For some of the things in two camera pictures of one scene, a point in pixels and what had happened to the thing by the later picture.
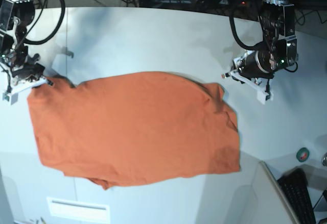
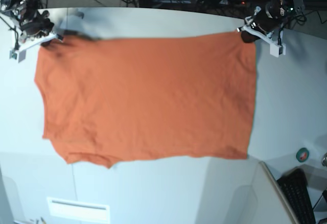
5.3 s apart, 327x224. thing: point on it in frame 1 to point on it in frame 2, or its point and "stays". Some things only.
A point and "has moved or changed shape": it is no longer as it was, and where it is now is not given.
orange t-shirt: (135, 126) has moved or changed shape
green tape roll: (302, 154) stays
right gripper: (256, 64) to (267, 18)
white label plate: (73, 209) stays
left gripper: (25, 67) to (33, 23)
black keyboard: (294, 184) stays
